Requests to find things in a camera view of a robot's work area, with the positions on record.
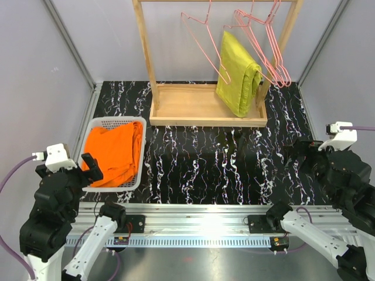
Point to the white plastic basket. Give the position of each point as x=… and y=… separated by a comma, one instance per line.
x=111, y=122

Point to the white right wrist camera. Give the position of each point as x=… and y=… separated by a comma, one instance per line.
x=341, y=136

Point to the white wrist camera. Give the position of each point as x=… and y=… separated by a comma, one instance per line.
x=56, y=157
x=341, y=136

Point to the pink wire hanger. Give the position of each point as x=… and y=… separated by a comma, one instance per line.
x=244, y=21
x=199, y=29

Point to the wooden clothes rack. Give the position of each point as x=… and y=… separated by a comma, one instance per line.
x=183, y=84

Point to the pink empty wire hanger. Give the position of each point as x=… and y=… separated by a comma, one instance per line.
x=244, y=21

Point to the orange trousers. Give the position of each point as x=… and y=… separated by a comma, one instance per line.
x=117, y=152

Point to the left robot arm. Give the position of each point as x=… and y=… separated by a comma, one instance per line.
x=43, y=236

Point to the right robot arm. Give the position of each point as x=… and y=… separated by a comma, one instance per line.
x=345, y=180

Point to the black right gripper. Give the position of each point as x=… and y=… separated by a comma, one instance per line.
x=304, y=147

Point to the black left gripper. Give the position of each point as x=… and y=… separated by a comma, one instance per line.
x=94, y=172

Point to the yellow-green trousers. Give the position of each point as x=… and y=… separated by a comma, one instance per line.
x=240, y=76

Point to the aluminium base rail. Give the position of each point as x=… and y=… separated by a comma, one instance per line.
x=206, y=226

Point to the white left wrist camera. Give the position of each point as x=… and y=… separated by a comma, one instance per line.
x=56, y=157

